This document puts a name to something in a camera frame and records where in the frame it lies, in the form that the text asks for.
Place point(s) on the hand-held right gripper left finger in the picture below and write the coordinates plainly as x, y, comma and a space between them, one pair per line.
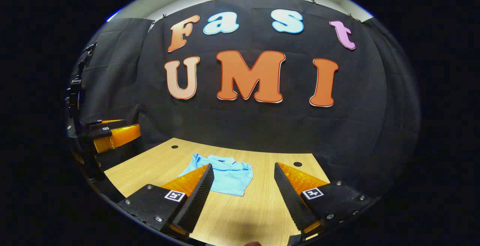
195, 203

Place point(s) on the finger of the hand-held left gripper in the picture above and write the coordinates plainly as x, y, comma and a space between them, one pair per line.
103, 123
120, 135

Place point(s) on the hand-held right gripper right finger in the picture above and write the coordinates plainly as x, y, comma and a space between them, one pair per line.
290, 203

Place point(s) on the light blue T-shirt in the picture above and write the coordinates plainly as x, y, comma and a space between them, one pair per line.
230, 178

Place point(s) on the black backdrop cloth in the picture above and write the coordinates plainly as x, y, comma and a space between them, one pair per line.
243, 126

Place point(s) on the white ceiling light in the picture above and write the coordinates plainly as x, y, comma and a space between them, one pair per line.
113, 14

